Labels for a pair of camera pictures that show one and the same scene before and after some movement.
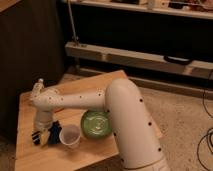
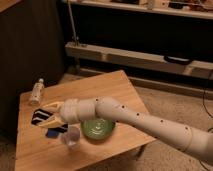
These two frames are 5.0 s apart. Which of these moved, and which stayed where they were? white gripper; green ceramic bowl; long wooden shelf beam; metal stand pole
Moved: white gripper
Stayed: green ceramic bowl; long wooden shelf beam; metal stand pole
